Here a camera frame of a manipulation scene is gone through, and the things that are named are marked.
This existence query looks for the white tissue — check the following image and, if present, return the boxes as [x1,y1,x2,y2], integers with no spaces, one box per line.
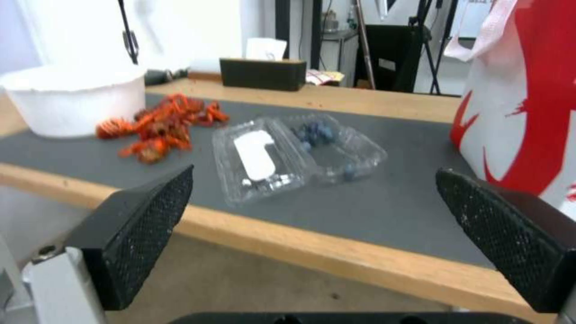
[246,37,289,62]

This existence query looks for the clear plastic clamshell container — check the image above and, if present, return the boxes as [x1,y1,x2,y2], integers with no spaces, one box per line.
[211,113,389,208]

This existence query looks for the black cabinet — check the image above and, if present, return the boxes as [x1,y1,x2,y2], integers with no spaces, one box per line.
[354,24,451,93]

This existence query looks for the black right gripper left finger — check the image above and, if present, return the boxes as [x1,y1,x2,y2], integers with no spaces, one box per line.
[20,164,195,324]

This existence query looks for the red and white takeout bag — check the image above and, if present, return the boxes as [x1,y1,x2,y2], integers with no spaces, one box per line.
[443,0,576,216]

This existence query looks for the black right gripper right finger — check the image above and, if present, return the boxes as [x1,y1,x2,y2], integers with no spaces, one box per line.
[435,167,576,314]

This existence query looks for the black tissue box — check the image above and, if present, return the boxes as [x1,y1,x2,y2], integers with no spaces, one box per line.
[219,58,308,92]

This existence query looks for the dark grey table mat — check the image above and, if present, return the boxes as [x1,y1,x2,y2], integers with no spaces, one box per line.
[0,93,496,270]

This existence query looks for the black tripod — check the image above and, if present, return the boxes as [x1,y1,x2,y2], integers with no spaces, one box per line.
[406,0,447,95]

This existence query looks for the white round bowl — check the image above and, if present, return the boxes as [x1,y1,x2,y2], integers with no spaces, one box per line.
[0,66,148,138]

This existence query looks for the colourful snack packets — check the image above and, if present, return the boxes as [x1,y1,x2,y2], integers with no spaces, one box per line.
[306,70,346,87]

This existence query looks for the red cooked crayfish pile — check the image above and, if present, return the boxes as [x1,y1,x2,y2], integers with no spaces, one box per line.
[119,94,230,165]

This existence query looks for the blueberry cluster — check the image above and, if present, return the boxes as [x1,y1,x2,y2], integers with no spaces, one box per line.
[291,121,339,150]

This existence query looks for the black upright post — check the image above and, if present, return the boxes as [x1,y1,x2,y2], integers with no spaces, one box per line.
[309,0,326,70]

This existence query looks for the white label on lid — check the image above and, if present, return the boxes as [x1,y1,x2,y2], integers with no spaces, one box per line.
[233,130,277,180]

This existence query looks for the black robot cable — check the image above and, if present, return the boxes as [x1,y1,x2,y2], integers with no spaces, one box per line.
[117,0,140,65]

